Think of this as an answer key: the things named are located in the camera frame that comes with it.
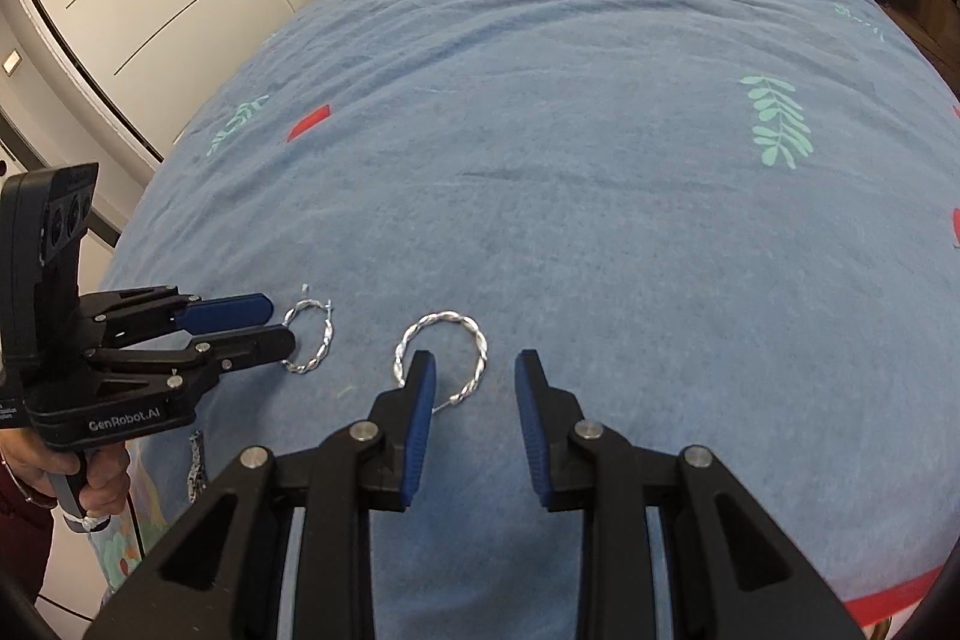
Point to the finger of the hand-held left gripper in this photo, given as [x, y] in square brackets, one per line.
[225, 310]
[247, 344]

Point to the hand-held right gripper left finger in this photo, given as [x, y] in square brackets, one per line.
[416, 437]

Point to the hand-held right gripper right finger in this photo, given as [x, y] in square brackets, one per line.
[534, 437]

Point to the twisted silver hoop earring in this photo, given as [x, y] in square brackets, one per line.
[480, 347]
[328, 340]

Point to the red box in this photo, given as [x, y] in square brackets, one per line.
[900, 591]

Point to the person's left hand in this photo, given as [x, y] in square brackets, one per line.
[109, 475]

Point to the silver wristwatch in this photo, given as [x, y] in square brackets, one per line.
[196, 467]

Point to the blue printed bedspread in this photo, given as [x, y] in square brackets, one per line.
[562, 160]

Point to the wall light switch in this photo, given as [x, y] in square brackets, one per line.
[11, 61]

